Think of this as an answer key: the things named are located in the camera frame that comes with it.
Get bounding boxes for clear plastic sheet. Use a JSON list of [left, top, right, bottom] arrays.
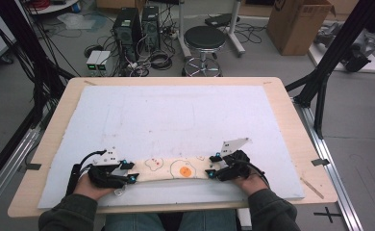
[[57, 12, 109, 32]]

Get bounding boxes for person's right leg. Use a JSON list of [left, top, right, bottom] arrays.
[[180, 210, 238, 231]]

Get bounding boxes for white power supply box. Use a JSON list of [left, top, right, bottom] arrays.
[[96, 50, 113, 72], [86, 50, 103, 72]]

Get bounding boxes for slim black computer tower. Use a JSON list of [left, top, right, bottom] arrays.
[[140, 5, 162, 51]]

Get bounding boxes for right hand-held gripper cable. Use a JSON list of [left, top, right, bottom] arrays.
[[239, 159, 271, 189]]

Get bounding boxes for black metal frame with cables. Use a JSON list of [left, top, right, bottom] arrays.
[[0, 0, 76, 193]]

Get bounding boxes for left hand-held gripper cable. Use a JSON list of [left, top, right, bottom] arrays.
[[65, 149, 109, 197]]

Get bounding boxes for person's leg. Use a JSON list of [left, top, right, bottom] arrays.
[[105, 214, 162, 231], [180, 210, 238, 231]]

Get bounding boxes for thin wooden stick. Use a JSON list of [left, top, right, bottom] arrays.
[[300, 177, 325, 200]]

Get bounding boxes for cardboard box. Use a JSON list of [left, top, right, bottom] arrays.
[[265, 0, 337, 57]]

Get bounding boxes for person's right hand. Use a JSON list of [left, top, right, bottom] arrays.
[[233, 174, 270, 197]]

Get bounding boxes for white stand leg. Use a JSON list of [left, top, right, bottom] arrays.
[[227, 0, 246, 59], [175, 0, 193, 61]]

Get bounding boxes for grey machine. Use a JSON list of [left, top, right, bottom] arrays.
[[313, 21, 375, 73]]

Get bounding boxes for cream cloth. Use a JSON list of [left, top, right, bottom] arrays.
[[129, 156, 223, 184]]

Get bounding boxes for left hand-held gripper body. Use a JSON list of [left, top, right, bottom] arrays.
[[87, 146, 129, 190]]

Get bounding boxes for white board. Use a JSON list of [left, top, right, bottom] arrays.
[[308, 41, 375, 75]]

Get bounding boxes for black metal frame strut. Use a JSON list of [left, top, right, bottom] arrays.
[[285, 0, 375, 140]]

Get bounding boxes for aluminium rail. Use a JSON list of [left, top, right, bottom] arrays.
[[0, 128, 41, 219], [292, 97, 365, 231]]

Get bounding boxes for hand-held gripper cable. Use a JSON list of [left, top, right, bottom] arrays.
[[239, 159, 271, 189], [65, 149, 109, 197]]

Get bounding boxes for white round table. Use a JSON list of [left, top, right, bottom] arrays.
[[27, 0, 81, 15]]

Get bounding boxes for wooden table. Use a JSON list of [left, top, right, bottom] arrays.
[[7, 76, 338, 219]]

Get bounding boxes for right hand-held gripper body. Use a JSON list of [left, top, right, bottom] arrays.
[[215, 137, 253, 183]]

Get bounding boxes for white table leg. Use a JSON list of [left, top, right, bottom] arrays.
[[237, 208, 253, 229]]

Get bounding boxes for black round stool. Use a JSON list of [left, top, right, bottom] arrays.
[[182, 25, 227, 78]]

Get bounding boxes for person's left hand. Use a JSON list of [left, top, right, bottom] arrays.
[[73, 174, 119, 202]]

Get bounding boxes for black flat device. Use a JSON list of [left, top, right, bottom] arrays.
[[204, 13, 241, 29]]

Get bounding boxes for large black computer tower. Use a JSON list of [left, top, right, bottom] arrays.
[[112, 8, 142, 64]]

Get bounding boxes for coil of black cables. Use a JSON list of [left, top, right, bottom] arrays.
[[149, 50, 174, 71]]

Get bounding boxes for white foam mat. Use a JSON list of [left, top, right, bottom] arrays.
[[37, 85, 306, 210]]

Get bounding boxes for black tape cross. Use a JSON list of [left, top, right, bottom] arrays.
[[313, 206, 342, 224]]

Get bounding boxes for person's left leg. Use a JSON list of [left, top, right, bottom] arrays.
[[105, 214, 162, 231]]

